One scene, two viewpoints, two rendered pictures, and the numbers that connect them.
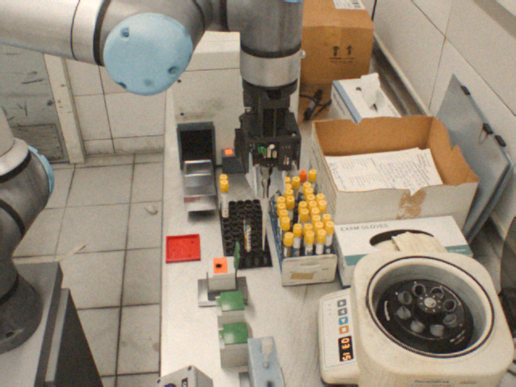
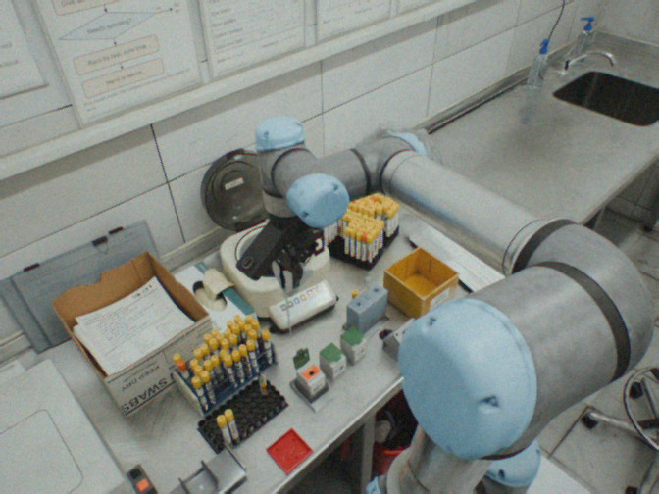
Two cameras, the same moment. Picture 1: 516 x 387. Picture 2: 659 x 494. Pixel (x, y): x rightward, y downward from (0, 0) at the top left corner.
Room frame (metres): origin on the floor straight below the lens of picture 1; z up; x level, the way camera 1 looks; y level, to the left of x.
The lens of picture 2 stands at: (0.96, 0.58, 1.85)
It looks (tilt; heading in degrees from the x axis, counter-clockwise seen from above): 42 degrees down; 235
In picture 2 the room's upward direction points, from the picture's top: 2 degrees counter-clockwise
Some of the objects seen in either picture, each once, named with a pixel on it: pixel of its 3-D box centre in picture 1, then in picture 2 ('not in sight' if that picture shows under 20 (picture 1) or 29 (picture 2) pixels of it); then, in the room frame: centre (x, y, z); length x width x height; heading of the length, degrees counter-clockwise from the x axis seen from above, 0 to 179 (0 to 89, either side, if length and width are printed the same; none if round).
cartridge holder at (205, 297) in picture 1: (222, 287); (311, 387); (0.65, 0.05, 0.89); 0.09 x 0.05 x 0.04; 95
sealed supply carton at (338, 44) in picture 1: (325, 33); not in sight; (1.58, -0.23, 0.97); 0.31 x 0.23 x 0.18; 0
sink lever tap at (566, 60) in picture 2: not in sight; (592, 59); (-1.28, -0.53, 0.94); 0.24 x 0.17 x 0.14; 96
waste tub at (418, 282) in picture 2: not in sight; (420, 285); (0.27, -0.01, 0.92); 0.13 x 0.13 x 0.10; 3
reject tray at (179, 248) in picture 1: (182, 247); (289, 450); (0.76, 0.14, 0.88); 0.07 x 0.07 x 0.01; 6
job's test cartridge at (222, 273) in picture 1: (222, 277); (311, 380); (0.65, 0.05, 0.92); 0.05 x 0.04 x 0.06; 95
